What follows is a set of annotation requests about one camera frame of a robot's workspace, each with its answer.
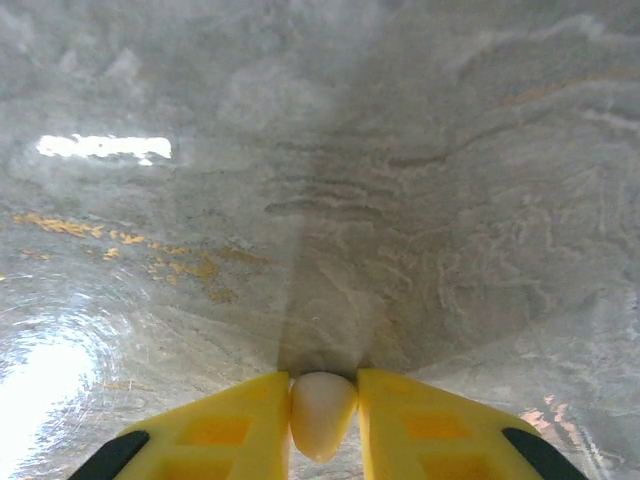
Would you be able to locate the small white earbud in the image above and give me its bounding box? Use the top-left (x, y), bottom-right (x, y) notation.
top-left (289, 371), bottom-right (359, 464)

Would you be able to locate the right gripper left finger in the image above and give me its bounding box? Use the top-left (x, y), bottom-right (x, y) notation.
top-left (74, 370), bottom-right (293, 480)

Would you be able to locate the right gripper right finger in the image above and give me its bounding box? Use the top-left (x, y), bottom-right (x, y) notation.
top-left (356, 368), bottom-right (592, 480)

